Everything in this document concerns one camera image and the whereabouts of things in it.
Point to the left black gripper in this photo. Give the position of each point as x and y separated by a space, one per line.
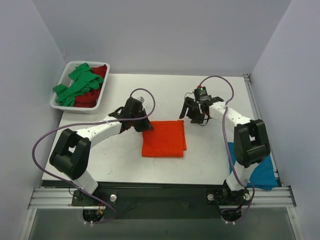
139 121

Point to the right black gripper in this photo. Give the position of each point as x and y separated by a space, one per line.
194 109

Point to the orange t shirt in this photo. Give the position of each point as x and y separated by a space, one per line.
166 140

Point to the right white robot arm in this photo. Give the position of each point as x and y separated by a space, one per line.
246 140

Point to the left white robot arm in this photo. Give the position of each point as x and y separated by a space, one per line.
70 155

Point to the dark red t shirt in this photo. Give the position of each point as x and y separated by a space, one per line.
89 99

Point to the green t shirt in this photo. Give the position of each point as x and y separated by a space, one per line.
82 80

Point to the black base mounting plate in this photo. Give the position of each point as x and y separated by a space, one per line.
162 201

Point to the blue folded t shirt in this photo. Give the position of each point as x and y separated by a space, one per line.
262 177

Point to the aluminium frame rail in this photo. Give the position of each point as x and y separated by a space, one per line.
250 148

